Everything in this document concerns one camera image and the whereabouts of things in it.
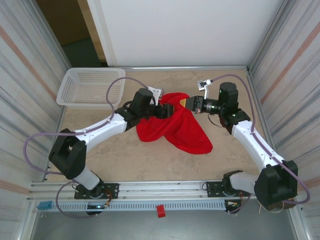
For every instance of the red t-shirt with bear print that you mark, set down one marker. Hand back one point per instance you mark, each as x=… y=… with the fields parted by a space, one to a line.
x=180 y=130

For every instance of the white perforated plastic basket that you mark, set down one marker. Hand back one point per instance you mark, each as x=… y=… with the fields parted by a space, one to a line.
x=82 y=85

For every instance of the translucent corrugated side panel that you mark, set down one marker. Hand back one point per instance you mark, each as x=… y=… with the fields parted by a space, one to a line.
x=20 y=100
x=300 y=87

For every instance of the small black controller board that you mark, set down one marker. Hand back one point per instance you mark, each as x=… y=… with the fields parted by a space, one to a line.
x=232 y=205
x=96 y=208

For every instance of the small red block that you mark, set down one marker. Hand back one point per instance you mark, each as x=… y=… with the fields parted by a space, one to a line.
x=160 y=211

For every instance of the small blue block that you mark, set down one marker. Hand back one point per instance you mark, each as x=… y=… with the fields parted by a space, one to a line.
x=45 y=205

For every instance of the metal binder clip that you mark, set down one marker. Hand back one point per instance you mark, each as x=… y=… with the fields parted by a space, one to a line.
x=44 y=213

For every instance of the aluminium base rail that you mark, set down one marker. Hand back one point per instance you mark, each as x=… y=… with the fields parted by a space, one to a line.
x=162 y=190

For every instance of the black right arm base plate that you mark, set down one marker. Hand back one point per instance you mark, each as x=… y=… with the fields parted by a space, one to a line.
x=213 y=190

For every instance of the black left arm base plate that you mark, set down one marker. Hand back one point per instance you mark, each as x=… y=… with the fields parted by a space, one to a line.
x=112 y=191

